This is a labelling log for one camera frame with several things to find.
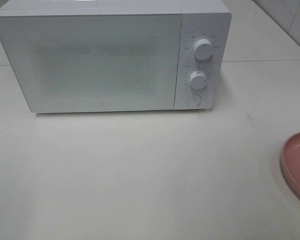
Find white microwave oven body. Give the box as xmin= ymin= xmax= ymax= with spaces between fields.
xmin=0 ymin=0 xmax=232 ymax=112

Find pink round plate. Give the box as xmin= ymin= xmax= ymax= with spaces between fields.
xmin=280 ymin=132 xmax=300 ymax=199

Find white microwave knob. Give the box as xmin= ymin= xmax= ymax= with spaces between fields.
xmin=193 ymin=37 xmax=214 ymax=61
xmin=189 ymin=71 xmax=208 ymax=90

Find round white door button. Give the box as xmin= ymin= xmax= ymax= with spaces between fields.
xmin=186 ymin=94 xmax=202 ymax=108

